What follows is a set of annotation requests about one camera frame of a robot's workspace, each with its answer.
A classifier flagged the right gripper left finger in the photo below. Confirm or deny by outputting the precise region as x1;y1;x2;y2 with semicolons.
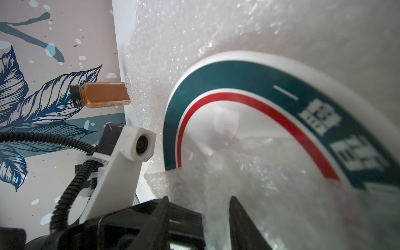
127;196;170;250

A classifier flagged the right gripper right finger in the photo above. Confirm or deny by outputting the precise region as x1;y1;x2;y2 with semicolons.
229;196;272;250

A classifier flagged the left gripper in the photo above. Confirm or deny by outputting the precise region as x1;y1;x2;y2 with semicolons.
56;198;207;250

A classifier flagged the white plate dark rim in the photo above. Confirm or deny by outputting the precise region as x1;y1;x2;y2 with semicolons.
162;51;400;195

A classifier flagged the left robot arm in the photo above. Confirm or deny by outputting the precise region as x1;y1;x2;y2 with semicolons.
1;197;206;250

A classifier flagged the orange spice bottle black cap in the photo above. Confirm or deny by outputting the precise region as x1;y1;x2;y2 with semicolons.
69;83;131;108

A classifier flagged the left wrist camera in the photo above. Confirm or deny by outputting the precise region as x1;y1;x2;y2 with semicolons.
79;124;156;224

